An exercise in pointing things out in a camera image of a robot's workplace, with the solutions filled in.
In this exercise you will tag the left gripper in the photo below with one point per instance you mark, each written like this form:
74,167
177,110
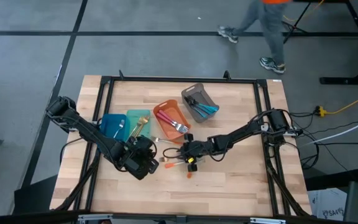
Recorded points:
138,158

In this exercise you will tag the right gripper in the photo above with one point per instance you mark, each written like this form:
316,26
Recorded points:
197,149

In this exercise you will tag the gold fork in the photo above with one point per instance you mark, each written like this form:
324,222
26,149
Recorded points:
135,132
163,159
147,119
141,121

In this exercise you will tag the orange plastic bin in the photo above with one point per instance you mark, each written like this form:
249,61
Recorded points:
169,133

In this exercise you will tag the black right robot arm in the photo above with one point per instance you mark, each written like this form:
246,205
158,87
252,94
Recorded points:
244,132

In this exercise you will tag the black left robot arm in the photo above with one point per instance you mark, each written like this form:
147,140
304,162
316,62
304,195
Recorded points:
82,127

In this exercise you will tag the teal plastic bin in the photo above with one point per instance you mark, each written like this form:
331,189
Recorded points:
130,119

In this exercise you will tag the dark blue plastic bin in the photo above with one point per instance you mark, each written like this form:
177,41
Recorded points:
107,124

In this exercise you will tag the grey plastic bin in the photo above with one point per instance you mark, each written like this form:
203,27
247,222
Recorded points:
194,88

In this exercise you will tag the small white table label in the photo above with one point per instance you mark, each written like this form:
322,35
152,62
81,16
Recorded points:
277,80

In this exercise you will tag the person's shoe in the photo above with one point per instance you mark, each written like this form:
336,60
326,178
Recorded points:
227,32
270,64

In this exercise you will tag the black floor base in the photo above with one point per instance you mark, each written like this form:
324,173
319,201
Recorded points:
33,199

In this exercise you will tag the person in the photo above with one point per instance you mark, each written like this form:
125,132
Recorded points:
272,31

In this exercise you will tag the white printed cardboard box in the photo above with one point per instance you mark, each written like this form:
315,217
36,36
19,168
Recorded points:
328,205

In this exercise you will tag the black tripod stand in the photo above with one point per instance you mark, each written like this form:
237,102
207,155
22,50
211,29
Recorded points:
292,29

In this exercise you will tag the black desk base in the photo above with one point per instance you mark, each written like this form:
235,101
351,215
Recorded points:
346,81

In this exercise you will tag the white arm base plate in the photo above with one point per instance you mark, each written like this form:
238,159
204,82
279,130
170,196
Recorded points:
263,127

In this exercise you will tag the black aluminium table frame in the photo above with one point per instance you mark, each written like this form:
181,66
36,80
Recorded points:
182,79

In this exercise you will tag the silver aluminium bracket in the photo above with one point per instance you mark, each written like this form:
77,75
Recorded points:
267,221
95,217

